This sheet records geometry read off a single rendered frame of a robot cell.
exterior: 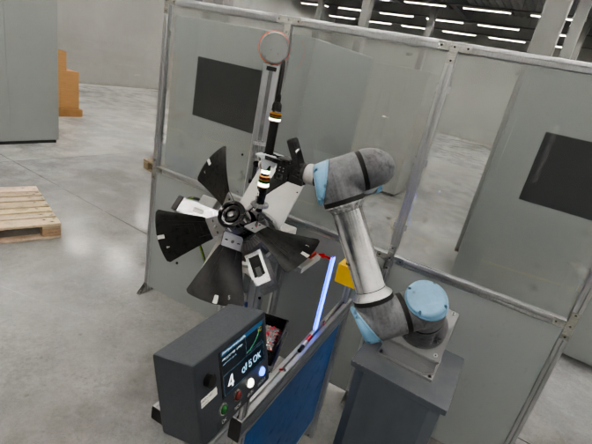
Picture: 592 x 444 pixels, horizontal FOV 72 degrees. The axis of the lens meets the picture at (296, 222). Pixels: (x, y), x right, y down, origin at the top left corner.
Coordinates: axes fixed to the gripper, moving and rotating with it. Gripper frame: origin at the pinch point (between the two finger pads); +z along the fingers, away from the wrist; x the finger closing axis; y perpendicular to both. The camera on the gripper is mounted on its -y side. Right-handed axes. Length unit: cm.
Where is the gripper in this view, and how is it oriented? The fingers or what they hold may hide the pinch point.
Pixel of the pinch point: (262, 152)
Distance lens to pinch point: 159.2
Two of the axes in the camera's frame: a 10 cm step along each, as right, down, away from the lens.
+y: -2.0, 9.1, 3.6
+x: 4.7, -2.3, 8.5
